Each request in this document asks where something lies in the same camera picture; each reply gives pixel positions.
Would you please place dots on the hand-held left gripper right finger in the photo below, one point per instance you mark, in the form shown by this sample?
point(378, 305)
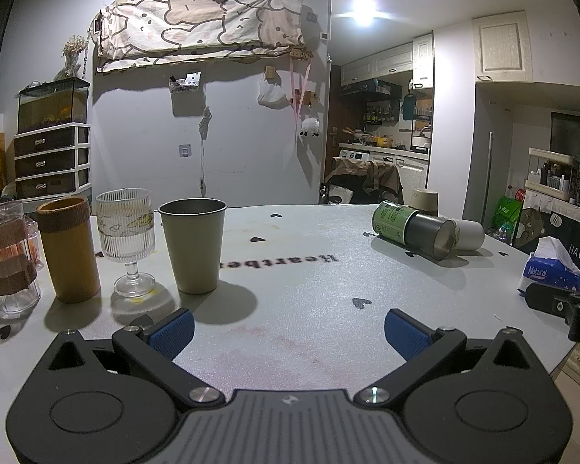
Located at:
point(407, 333)

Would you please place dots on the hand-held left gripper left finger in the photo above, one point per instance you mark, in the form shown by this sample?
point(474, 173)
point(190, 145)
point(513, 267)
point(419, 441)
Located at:
point(173, 332)

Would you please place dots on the green label cup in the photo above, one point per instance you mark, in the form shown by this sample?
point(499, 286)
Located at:
point(406, 226)

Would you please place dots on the olive green tapered cup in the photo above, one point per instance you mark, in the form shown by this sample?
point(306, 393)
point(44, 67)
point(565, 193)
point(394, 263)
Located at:
point(193, 246)

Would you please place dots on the white cup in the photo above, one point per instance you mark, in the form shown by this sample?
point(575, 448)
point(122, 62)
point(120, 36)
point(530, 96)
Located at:
point(470, 234)

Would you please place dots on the brown bamboo cup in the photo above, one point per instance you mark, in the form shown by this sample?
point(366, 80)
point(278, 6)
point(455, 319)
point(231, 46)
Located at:
point(70, 251)

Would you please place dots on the beige paper cup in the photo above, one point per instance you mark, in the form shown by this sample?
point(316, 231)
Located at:
point(425, 201)

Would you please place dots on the clear cup with brown band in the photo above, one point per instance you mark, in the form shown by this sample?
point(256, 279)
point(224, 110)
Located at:
point(7, 270)

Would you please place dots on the blue tissue pack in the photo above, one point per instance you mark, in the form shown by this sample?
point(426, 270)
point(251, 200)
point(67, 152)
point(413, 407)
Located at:
point(548, 270)

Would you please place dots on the black printed cloth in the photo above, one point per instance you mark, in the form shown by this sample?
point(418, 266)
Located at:
point(556, 227)

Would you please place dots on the green shopping bag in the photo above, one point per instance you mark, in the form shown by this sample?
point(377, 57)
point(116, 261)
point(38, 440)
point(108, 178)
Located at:
point(508, 215)

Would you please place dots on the ribbed glass goblet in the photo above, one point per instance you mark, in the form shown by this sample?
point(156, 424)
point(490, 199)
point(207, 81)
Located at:
point(125, 229)

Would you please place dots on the shelf with bottles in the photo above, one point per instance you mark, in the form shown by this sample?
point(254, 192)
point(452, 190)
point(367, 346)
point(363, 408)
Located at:
point(560, 179)

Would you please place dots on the white mop pole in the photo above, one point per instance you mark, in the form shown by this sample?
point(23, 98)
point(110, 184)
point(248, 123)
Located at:
point(487, 179)

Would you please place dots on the chair with brown jacket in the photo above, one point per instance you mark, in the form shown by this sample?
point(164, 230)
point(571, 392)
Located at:
point(365, 181)

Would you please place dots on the white washing machine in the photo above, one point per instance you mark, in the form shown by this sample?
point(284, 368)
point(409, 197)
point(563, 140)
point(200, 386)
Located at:
point(411, 169)

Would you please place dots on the clear pitcher with orange contents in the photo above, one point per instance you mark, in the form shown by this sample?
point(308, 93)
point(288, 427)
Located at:
point(33, 244)

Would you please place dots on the white rice cooker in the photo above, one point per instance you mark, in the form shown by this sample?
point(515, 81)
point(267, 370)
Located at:
point(420, 142)

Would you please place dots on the white plastic drawer unit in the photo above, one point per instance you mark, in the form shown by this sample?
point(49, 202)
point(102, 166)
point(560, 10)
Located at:
point(51, 162)

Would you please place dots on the teal hanging apron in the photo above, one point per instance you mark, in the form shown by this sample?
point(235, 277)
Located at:
point(409, 106)

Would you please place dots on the white plush sheep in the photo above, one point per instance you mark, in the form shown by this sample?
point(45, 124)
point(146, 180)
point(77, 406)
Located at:
point(310, 126)

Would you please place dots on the black range hood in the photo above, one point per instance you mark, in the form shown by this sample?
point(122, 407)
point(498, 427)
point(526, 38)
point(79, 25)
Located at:
point(372, 89)

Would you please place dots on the glass fish tank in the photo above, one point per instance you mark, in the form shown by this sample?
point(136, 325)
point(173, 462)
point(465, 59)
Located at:
point(53, 106)

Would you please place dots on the white hanging bag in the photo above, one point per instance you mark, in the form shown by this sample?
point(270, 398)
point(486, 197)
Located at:
point(270, 94)

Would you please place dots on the white cabinet door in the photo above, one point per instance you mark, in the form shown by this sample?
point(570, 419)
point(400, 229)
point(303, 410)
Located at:
point(502, 46)

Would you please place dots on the pink ribbon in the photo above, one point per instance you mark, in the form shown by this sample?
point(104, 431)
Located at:
point(298, 87)

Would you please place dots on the white upper kitchen cabinets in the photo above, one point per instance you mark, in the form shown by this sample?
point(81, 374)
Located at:
point(391, 63)

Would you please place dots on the dried flower vase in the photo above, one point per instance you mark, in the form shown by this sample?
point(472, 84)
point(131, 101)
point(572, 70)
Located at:
point(73, 53)

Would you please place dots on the printed blanket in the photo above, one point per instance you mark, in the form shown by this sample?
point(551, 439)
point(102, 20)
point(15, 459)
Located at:
point(198, 22)

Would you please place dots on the round ceiling light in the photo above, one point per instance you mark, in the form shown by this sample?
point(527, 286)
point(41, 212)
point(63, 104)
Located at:
point(363, 10)

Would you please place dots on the wall socket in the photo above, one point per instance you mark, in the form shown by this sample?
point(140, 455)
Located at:
point(184, 150)

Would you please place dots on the wall-mounted holder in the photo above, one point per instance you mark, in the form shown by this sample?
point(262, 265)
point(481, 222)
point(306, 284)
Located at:
point(184, 81)

